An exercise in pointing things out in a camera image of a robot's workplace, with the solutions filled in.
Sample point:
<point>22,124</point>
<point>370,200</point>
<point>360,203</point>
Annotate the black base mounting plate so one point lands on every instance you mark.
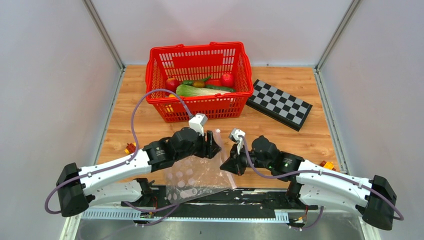
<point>243,203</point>

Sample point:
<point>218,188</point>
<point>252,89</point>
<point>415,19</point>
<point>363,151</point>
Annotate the black white checkerboard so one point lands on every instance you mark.
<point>279,105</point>

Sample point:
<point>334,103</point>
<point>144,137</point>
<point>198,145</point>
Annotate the green white napa cabbage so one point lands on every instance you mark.
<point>191,91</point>

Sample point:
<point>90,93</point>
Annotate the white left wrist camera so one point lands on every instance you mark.
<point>197,123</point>

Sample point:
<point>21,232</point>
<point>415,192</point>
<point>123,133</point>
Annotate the green chili pepper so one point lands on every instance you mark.
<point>190,82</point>

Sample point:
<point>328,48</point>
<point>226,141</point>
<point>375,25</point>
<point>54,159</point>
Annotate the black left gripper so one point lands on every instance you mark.
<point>210,149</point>

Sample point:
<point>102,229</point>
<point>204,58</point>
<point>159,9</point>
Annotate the dark green cucumber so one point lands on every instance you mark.
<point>220,88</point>

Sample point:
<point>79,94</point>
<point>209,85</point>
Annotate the yellow orange toy car right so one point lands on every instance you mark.
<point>328,165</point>

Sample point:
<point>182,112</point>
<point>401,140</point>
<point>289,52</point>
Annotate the brown yellow fruit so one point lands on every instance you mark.
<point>198,84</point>

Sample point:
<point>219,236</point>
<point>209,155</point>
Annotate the red plastic shopping basket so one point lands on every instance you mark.
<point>214,79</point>

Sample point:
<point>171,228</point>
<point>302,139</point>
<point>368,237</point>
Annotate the red apple left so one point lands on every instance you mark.
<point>172,84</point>

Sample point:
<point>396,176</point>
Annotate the red apple right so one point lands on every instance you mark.
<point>227,80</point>

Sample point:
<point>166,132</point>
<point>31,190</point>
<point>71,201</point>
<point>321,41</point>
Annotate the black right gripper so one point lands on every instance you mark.
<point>233,163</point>

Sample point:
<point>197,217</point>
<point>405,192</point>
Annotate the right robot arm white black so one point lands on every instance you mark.
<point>310,184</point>

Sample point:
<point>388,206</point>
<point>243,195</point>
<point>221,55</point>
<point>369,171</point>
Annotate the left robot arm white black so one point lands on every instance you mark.
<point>76,186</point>

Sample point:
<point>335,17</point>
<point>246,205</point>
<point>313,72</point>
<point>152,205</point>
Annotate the red apple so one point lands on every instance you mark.
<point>227,80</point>
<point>172,84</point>

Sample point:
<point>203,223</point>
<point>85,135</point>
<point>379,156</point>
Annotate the clear zip top bag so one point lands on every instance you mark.
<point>193,177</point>

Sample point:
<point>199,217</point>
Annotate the red yellow toy block left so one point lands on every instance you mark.
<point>130,148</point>

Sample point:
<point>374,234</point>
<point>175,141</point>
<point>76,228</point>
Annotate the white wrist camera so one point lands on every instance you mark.
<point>197,123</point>
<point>236,135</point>

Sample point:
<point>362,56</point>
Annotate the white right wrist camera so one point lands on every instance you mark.
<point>236,135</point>

